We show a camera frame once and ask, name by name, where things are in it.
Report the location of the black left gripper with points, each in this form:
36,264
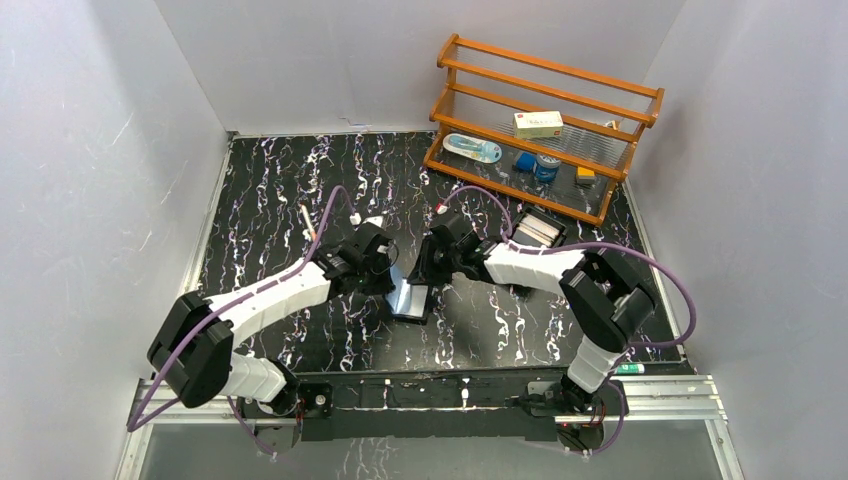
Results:
382,275

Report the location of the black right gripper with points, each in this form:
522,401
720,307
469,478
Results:
424,271

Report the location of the black leather card holder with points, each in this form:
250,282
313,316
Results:
410,299

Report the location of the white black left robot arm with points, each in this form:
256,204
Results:
195,349

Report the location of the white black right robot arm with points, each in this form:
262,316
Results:
604,293

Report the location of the black tray with cards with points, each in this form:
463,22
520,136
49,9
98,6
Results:
535,228

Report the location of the small pen on table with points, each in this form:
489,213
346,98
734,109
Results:
308,222

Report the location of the white blue packaged item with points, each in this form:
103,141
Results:
473,148

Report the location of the small blue cube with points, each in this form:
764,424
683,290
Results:
525,162

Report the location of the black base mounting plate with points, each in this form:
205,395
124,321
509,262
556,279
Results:
528,403

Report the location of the blue round container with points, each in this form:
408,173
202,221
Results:
546,168

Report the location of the white cardboard box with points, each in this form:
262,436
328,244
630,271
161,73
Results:
534,125

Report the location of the orange wooden shelf rack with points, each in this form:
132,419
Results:
604,119

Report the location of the green white marker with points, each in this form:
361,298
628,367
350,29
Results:
630,369

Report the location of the aluminium frame rail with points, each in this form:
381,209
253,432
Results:
636,398

